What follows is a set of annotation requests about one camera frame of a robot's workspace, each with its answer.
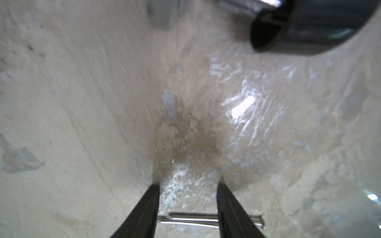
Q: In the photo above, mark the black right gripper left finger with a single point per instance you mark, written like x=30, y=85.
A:
x=141, y=222

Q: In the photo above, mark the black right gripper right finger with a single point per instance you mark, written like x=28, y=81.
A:
x=229, y=207

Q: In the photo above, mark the steel nail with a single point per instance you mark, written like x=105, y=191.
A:
x=195, y=219

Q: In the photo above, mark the black tool handle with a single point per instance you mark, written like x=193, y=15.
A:
x=309, y=27

